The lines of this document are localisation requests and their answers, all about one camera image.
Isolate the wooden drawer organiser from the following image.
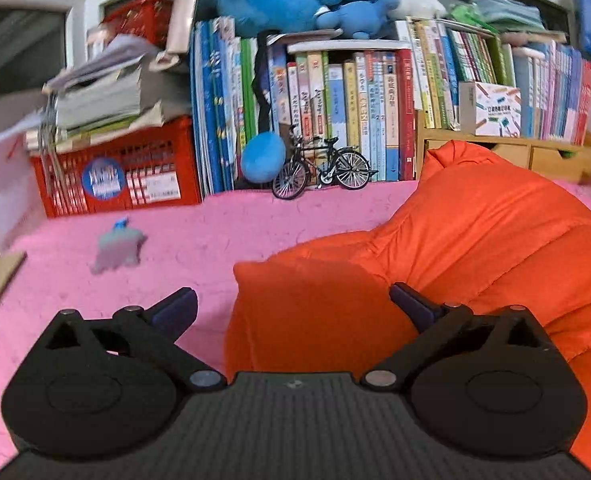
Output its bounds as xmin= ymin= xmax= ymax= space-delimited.
xmin=415 ymin=110 xmax=591 ymax=183

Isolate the red plastic basket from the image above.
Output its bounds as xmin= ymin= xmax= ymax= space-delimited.
xmin=100 ymin=0 xmax=174 ymax=51

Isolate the model bicycle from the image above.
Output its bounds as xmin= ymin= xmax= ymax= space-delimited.
xmin=272 ymin=125 xmax=379 ymax=201

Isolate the row of short thick books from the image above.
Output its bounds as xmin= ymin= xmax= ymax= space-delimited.
xmin=268 ymin=47 xmax=416 ymax=183

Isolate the red plastic crate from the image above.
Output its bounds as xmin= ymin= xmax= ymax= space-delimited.
xmin=28 ymin=115 xmax=202 ymax=218

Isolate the folded teal cloth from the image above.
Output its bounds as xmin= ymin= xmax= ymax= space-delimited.
xmin=470 ymin=0 xmax=546 ymax=31

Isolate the small blue plush toy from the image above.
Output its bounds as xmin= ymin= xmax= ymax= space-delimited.
xmin=315 ymin=0 xmax=401 ymax=41

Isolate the pink printed blanket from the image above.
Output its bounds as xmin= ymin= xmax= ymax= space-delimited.
xmin=0 ymin=180 xmax=591 ymax=480

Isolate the brown flat board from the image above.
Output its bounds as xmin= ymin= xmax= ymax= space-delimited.
xmin=166 ymin=0 xmax=205 ymax=56

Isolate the white window frame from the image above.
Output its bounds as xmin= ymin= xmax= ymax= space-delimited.
xmin=0 ymin=0 xmax=191 ymax=111

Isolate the colourful patterned box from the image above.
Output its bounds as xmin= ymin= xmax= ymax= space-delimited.
xmin=458 ymin=81 xmax=522 ymax=137

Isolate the white cardboard sheet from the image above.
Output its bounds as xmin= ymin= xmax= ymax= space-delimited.
xmin=0 ymin=125 xmax=46 ymax=256

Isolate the row of green-spined books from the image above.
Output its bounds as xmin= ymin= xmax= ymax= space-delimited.
xmin=406 ymin=16 xmax=519 ymax=131

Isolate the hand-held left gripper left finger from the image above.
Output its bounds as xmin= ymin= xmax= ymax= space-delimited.
xmin=28 ymin=286 xmax=228 ymax=395

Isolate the large blue plush toy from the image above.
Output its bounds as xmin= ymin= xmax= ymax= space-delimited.
xmin=218 ymin=0 xmax=343 ymax=38

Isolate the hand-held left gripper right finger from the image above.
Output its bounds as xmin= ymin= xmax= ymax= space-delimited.
xmin=360 ymin=282 xmax=561 ymax=395

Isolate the row of tall thin books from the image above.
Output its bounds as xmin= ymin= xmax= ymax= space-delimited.
xmin=190 ymin=17 xmax=259 ymax=196

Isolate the stack of papers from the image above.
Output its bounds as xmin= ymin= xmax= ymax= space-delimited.
xmin=0 ymin=35 xmax=192 ymax=153

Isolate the orange down jacket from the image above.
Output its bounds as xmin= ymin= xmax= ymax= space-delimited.
xmin=224 ymin=140 xmax=591 ymax=476

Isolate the black strap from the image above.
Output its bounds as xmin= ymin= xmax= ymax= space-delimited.
xmin=252 ymin=30 xmax=275 ymax=136

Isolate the small grey plush toy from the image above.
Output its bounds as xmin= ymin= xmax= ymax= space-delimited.
xmin=90 ymin=216 xmax=146 ymax=276

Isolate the row of pink blue books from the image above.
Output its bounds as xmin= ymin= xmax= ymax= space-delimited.
xmin=508 ymin=40 xmax=591 ymax=143

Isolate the blue plush ball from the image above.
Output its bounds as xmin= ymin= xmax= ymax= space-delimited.
xmin=240 ymin=131 xmax=287 ymax=183

